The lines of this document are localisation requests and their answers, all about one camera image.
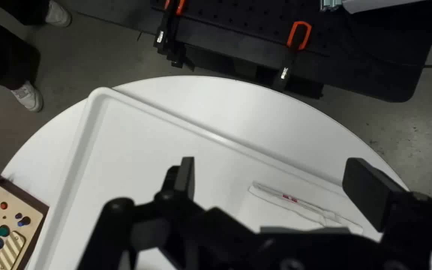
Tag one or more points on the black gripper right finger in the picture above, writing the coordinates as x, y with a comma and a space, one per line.
371, 191

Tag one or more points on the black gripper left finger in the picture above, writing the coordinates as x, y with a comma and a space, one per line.
180, 179

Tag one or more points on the white plastic tray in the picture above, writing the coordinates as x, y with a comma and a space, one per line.
116, 144

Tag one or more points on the folded white towel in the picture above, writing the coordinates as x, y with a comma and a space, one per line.
305, 209

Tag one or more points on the black perforated board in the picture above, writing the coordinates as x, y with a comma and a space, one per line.
380, 51

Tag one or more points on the colourful game box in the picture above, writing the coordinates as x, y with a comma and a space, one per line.
21, 219

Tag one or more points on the white shoe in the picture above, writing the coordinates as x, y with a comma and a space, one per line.
57, 15
29, 96

